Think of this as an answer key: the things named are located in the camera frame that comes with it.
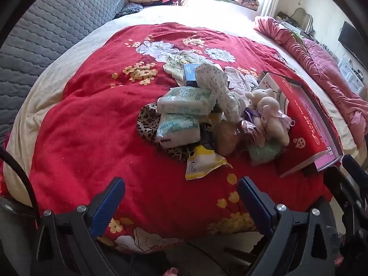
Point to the cream plush bear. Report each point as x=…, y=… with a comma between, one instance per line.
x=274, y=120

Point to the black television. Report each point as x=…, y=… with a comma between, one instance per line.
x=352, y=41

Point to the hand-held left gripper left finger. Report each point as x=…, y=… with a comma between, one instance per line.
x=106, y=204

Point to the white drawer cabinet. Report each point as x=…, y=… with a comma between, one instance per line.
x=350, y=74

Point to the pink quilt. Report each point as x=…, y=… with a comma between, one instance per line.
x=330, y=72

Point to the yellow and white snack packet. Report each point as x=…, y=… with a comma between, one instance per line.
x=201, y=164

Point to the dark patterned pillow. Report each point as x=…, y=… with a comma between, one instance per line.
x=129, y=11

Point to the shallow red box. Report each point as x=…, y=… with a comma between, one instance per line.
x=304, y=120

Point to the pink item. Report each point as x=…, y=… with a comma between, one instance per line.
x=248, y=130

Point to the cream bed sheet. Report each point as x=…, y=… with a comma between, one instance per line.
x=201, y=17

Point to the red floral blanket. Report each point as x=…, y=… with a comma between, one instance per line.
x=100, y=149

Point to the leopard print cloth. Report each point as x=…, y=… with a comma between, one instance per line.
x=145, y=123

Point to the red and white carton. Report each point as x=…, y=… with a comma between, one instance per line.
x=267, y=82

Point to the vanity mirror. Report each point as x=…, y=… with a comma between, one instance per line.
x=303, y=20

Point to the plush bear with purple ribbon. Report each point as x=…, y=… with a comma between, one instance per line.
x=257, y=97

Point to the floral cushion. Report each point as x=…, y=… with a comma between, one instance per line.
x=247, y=2

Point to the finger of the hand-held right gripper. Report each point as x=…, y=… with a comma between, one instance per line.
x=342, y=189
x=355, y=165

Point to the grey quilted headboard cover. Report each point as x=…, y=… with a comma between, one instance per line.
x=57, y=28

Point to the pale green soft pouch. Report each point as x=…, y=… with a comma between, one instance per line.
x=264, y=152

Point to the green cloth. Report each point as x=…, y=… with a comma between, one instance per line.
x=297, y=38

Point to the dark blue box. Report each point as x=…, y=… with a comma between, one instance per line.
x=189, y=74

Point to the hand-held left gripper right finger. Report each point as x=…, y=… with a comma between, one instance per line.
x=256, y=207

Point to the brown pouch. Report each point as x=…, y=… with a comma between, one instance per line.
x=227, y=138

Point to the dressing table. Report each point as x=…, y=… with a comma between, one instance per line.
x=290, y=23

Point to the green printed tissue pack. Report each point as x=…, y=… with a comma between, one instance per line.
x=187, y=99
x=178, y=129

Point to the white dotted cloth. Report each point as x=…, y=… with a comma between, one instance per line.
x=212, y=80

